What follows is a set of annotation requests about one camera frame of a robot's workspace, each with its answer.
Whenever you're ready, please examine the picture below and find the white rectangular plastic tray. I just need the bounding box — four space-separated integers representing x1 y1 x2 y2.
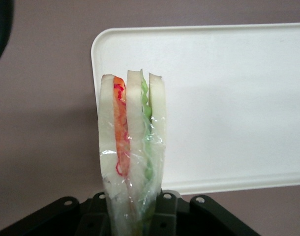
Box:
90 22 300 196

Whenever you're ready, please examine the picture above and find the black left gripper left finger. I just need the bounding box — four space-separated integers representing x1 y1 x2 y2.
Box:
0 192 114 236

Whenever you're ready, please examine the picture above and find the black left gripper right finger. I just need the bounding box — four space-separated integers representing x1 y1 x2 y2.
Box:
150 190 262 236

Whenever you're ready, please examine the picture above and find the plastic-wrapped triangle sandwich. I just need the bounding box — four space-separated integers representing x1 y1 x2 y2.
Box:
97 69 167 236

